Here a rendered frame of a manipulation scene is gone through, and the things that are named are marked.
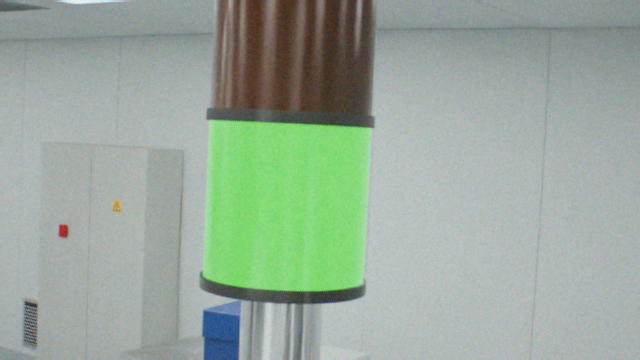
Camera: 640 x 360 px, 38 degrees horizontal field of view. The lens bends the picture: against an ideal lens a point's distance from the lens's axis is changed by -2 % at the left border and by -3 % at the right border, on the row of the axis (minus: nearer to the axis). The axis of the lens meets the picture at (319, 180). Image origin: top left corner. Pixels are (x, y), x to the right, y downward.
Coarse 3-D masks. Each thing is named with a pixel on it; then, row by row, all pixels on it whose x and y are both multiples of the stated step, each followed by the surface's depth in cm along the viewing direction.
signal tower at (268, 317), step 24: (216, 120) 27; (240, 120) 26; (264, 120) 26; (288, 120) 26; (312, 120) 26; (336, 120) 26; (360, 120) 27; (216, 288) 27; (240, 288) 26; (360, 288) 28; (240, 312) 29; (264, 312) 28; (288, 312) 28; (312, 312) 28; (240, 336) 28; (264, 336) 28; (288, 336) 28; (312, 336) 28
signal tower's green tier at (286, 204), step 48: (240, 144) 26; (288, 144) 26; (336, 144) 27; (240, 192) 27; (288, 192) 26; (336, 192) 27; (240, 240) 27; (288, 240) 26; (336, 240) 27; (288, 288) 26; (336, 288) 27
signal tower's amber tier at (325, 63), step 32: (224, 0) 27; (256, 0) 26; (288, 0) 26; (320, 0) 26; (352, 0) 27; (224, 32) 27; (256, 32) 26; (288, 32) 26; (320, 32) 26; (352, 32) 27; (224, 64) 27; (256, 64) 26; (288, 64) 26; (320, 64) 26; (352, 64) 27; (224, 96) 27; (256, 96) 26; (288, 96) 26; (320, 96) 26; (352, 96) 27
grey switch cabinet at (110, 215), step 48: (48, 144) 758; (96, 144) 780; (48, 192) 759; (96, 192) 727; (144, 192) 699; (48, 240) 760; (96, 240) 728; (144, 240) 700; (48, 288) 761; (96, 288) 729; (144, 288) 703; (48, 336) 763; (96, 336) 731; (144, 336) 707
